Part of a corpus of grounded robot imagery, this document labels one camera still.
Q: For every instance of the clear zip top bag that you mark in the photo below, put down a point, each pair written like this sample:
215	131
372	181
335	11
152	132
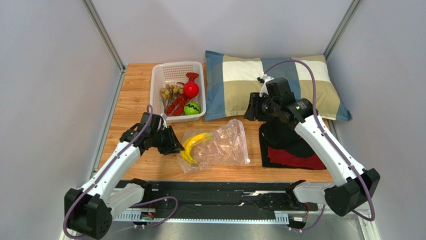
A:
228	146

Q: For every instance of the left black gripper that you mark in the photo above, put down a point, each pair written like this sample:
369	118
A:
172	138

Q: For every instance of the toy longan bunch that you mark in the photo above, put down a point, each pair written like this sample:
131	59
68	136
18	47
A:
169	94

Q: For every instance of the red toy strawberry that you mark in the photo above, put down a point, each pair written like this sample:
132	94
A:
191	89

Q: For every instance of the red folded cloth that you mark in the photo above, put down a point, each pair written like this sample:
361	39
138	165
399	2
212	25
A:
280	158

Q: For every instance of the yellow toy bananas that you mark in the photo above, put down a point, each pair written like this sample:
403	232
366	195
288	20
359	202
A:
190	143

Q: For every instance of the aluminium frame post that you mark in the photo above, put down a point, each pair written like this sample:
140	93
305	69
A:
96	18
342	26

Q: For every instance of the left idle robot arm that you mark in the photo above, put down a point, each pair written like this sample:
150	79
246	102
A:
131	147

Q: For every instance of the left aluminium frame post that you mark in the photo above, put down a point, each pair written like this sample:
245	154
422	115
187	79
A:
96	18

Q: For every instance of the black folded cloth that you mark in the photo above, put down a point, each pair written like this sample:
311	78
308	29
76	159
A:
263	148

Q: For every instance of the right aluminium frame post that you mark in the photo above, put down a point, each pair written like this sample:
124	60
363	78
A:
342	26

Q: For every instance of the black baseball cap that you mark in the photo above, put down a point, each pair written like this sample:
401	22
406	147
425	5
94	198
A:
280	136

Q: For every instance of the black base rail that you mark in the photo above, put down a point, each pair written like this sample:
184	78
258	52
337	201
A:
218	202

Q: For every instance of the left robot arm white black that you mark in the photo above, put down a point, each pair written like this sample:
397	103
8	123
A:
90	210

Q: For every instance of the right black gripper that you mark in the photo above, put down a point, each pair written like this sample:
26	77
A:
254	108

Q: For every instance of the green toy watermelon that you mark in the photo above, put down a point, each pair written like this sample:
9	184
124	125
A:
192	108

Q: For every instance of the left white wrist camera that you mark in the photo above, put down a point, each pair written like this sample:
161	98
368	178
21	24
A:
164	120

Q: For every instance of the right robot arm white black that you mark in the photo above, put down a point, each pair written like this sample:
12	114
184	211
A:
352	185

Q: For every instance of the white plastic basket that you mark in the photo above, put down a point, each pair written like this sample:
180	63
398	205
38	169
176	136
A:
171	73

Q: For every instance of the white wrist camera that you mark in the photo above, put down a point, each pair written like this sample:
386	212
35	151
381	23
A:
263	80
164	120

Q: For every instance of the red toy lobster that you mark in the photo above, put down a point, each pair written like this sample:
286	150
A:
177	108

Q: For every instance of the plaid blue beige pillow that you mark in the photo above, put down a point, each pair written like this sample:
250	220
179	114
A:
231	80

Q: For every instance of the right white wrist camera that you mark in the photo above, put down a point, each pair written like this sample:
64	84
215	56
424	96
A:
263	80

